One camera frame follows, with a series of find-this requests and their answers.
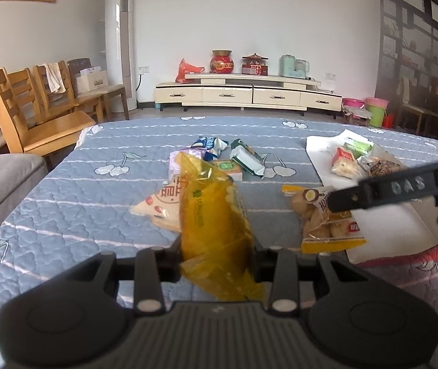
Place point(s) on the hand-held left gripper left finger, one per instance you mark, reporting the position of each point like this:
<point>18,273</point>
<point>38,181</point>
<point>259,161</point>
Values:
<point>170,267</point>

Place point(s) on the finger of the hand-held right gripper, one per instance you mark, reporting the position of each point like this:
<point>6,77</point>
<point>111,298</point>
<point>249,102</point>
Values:
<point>388,190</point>

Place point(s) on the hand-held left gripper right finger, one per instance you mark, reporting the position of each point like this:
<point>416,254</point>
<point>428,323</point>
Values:
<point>263,265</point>

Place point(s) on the brown print snack packet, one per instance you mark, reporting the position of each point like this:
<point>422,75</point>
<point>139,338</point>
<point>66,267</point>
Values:
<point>380,167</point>

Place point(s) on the white plastic bag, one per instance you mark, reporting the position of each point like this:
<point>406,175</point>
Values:
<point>396,219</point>

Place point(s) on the light green snack packet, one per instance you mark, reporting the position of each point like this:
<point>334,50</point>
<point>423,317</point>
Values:
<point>359,148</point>

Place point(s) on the yellow translucent snack bag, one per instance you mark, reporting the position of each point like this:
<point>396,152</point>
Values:
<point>211,219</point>

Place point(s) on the yellow bun packet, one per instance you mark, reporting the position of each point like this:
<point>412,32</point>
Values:
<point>315,223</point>

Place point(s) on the green white snack packet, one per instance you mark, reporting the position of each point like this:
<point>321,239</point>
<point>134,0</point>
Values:
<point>245,157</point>

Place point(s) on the white red print snack packet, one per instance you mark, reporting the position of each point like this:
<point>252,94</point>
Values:
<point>157,207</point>

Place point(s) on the small red container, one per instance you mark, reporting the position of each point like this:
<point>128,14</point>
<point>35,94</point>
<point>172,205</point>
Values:
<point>388,122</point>

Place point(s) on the green bucket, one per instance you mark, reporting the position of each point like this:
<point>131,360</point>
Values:
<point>376,113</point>

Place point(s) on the small stool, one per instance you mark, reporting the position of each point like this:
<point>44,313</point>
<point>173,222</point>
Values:
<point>357,115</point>

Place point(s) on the dark wooden dining chair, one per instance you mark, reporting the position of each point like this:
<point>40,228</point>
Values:
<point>421,109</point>

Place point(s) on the pink basin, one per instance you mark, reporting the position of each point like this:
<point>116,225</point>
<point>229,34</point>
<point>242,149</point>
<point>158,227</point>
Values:
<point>353,102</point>

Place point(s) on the beige hanging cloth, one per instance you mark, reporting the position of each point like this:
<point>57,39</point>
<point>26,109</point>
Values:
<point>403,90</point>

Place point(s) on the green label cake packet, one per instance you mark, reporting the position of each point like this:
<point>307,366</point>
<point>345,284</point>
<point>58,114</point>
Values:
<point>228,169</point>

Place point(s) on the small clear cake packet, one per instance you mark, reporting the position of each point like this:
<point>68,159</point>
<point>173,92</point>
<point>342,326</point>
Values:
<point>174,163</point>

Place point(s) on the blue cherry print quilt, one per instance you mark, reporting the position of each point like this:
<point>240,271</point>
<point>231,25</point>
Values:
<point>88,200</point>

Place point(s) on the blue white cookie packet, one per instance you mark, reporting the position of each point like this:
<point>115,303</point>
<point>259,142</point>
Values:
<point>207,144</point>

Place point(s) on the pale green blender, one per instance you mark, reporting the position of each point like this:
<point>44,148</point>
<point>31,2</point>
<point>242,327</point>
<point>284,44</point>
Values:
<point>302,69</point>

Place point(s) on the mint green kettle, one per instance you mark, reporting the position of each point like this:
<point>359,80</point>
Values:
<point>287,65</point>

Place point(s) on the dark wooden shelf unit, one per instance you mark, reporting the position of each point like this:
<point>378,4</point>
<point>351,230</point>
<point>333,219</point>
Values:
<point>415,27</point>

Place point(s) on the cream TV cabinet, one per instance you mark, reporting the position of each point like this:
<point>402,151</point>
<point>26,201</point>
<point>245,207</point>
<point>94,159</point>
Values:
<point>242,92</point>

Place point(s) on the light wooden chair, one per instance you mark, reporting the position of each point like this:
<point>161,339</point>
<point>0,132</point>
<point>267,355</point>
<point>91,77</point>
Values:
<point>57,127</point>
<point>84,103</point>
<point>20,92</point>

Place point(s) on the red gift box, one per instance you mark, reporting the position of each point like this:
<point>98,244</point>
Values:
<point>255,67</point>

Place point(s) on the grey sofa cushion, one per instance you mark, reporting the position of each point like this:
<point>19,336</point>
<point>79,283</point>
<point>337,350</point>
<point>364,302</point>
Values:
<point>3,184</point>

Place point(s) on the red plastic bag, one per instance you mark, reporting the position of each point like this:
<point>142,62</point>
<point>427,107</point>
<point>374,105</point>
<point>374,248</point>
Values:
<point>188,71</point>

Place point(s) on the white cardboard box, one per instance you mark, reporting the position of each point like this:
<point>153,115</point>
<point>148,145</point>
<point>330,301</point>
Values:
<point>92,81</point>

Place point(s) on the red round jar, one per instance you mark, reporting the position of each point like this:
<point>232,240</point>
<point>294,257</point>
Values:
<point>222,63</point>

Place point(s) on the beige towel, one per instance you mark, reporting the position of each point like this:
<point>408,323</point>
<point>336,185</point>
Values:
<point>55,78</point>

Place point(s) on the white standing air conditioner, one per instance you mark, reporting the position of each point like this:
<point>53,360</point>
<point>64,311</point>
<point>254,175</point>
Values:
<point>120,46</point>

